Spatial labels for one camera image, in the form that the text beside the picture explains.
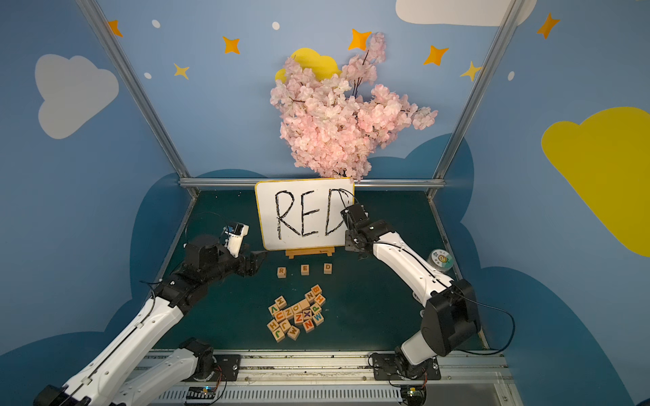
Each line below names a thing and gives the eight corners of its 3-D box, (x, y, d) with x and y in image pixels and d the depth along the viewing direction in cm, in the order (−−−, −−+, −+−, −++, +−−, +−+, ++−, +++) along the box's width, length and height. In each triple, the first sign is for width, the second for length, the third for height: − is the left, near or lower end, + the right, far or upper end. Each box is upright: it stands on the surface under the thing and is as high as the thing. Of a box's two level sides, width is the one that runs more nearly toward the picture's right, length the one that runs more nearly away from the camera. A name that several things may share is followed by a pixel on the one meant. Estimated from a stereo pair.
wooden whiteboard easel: (286, 259, 100) (285, 252, 96) (287, 254, 101) (285, 248, 97) (334, 257, 101) (334, 251, 97) (334, 253, 102) (334, 246, 98)
